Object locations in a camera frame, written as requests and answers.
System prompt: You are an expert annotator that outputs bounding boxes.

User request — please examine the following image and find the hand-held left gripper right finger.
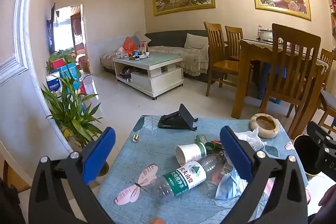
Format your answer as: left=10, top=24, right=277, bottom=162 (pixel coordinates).
left=220, top=126, right=308, bottom=224

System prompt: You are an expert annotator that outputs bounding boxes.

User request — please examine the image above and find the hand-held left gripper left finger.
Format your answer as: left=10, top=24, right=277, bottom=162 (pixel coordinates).
left=28, top=127, right=116, bottom=224

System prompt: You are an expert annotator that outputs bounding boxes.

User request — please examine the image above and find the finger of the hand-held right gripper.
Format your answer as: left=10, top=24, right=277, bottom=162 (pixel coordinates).
left=307, top=122, right=332, bottom=143

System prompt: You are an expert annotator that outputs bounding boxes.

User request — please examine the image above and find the white plastic bag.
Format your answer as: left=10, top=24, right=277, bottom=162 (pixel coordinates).
left=234, top=127, right=267, bottom=151

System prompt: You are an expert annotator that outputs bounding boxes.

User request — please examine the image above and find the black trash bin gold rim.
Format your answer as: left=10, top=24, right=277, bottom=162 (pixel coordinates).
left=293, top=135, right=324, bottom=178

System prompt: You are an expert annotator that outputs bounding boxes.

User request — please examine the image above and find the blue face mask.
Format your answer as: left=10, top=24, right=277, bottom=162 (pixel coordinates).
left=215, top=166, right=246, bottom=200

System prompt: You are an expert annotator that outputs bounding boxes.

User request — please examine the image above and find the white green paper cup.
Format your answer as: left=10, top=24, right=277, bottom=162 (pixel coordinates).
left=175, top=143, right=208, bottom=166

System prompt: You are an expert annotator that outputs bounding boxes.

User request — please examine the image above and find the clear plastic water bottle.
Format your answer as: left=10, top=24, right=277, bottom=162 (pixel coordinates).
left=154, top=153, right=226, bottom=198

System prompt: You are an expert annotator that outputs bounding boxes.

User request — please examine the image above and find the wooden dining chair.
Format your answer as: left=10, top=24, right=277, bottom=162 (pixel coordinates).
left=225, top=26, right=244, bottom=62
left=310, top=48, right=336, bottom=132
left=262, top=23, right=326, bottom=135
left=203, top=21, right=242, bottom=97

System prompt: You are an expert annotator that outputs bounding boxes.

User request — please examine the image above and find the beige round ashtray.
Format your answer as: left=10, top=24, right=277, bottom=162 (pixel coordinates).
left=249, top=113, right=283, bottom=138

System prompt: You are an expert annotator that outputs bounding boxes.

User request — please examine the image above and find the green potted plant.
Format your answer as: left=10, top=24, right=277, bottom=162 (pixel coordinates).
left=41, top=76, right=105, bottom=151

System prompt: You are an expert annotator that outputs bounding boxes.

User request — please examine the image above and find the black phone stand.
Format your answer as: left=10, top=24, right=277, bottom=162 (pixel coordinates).
left=158, top=103, right=199, bottom=131

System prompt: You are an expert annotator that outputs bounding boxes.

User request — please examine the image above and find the blue plastic stool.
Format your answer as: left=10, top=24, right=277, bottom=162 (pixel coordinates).
left=257, top=67, right=281, bottom=104

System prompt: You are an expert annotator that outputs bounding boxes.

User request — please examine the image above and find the white blue milk carton box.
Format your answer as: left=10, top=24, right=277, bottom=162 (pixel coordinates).
left=46, top=72, right=63, bottom=98

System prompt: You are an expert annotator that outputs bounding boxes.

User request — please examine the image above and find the teal cardboard box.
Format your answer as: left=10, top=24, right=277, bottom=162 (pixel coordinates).
left=57, top=63, right=82, bottom=90

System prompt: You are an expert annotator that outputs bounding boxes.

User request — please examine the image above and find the white glass-top coffee table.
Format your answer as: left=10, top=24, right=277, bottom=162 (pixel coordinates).
left=112, top=52, right=184, bottom=101

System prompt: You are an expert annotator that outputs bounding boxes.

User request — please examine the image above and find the red gift box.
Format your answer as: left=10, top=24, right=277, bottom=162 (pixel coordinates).
left=50, top=59, right=66, bottom=69

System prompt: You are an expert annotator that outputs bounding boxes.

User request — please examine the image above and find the wooden dining table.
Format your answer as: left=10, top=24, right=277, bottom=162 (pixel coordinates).
left=231, top=38, right=334, bottom=119

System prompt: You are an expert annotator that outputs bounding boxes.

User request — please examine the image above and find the leafy houseplant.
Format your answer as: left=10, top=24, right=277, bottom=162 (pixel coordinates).
left=47, top=48, right=76, bottom=72

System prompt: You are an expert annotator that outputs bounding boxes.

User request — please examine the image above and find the red plastic bag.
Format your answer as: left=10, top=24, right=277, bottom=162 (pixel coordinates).
left=123, top=36, right=138, bottom=52

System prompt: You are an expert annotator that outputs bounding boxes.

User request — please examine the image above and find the white square pillow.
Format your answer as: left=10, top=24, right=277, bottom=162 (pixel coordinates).
left=184, top=33, right=209, bottom=50

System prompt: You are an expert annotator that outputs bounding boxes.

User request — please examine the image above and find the light grey pillow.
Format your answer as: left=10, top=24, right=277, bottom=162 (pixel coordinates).
left=135, top=31, right=151, bottom=45

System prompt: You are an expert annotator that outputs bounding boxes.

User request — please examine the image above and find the dark grey sofa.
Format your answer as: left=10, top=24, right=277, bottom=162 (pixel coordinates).
left=100, top=29, right=210, bottom=77

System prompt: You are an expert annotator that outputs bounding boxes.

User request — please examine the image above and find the wall-mounted television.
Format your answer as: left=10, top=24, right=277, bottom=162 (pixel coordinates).
left=47, top=3, right=58, bottom=54

